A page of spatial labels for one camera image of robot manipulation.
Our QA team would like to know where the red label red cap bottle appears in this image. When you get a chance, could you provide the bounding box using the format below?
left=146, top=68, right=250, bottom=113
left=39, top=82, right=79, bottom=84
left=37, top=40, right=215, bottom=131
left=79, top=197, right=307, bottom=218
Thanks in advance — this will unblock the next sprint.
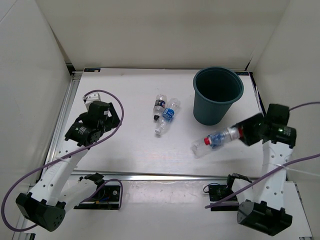
left=204, top=126, right=242, bottom=149

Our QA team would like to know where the black label plastic bottle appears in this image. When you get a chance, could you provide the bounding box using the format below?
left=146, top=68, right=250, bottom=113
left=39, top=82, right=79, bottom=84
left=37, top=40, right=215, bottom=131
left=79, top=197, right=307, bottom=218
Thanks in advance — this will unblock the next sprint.
left=153, top=94, right=167, bottom=122

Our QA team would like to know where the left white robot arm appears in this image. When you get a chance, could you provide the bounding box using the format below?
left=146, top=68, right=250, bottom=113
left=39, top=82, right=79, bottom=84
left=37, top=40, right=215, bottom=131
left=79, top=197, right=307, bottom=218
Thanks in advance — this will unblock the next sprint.
left=15, top=100, right=120, bottom=232

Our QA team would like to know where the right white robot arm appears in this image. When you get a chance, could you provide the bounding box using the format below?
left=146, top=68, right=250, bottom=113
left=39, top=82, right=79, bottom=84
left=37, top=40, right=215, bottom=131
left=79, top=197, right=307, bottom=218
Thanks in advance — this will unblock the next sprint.
left=224, top=104, right=297, bottom=237

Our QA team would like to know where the dark green plastic bin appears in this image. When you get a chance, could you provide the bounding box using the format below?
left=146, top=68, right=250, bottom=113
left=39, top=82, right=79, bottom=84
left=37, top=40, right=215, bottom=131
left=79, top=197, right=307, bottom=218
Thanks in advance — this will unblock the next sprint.
left=193, top=66, right=244, bottom=126

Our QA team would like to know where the blue label bottle white cap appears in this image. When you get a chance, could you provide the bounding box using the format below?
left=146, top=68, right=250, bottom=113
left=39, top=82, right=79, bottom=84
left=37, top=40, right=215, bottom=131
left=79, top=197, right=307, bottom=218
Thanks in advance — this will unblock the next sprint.
left=155, top=98, right=181, bottom=135

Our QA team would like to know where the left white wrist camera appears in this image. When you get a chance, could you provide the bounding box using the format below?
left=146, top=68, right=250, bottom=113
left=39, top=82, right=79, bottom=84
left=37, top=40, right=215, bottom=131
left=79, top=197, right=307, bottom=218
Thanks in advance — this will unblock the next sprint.
left=82, top=92, right=101, bottom=110

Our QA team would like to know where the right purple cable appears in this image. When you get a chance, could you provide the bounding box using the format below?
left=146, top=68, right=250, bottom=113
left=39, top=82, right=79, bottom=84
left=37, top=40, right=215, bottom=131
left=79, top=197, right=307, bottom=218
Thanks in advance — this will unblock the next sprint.
left=204, top=101, right=320, bottom=210

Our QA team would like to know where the aluminium front rail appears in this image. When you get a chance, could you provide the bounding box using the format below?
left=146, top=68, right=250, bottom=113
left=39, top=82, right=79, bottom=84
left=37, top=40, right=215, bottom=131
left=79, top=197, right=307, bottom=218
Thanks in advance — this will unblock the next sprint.
left=64, top=170, right=260, bottom=181

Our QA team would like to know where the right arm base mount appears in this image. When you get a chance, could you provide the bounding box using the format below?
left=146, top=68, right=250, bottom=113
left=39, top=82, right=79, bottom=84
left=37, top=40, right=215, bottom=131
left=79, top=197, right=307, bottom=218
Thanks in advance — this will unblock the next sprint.
left=202, top=183, right=239, bottom=212

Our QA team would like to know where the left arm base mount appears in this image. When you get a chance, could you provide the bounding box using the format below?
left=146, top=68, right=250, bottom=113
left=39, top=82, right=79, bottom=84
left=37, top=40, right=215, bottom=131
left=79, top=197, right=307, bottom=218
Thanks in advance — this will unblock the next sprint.
left=74, top=178, right=123, bottom=211

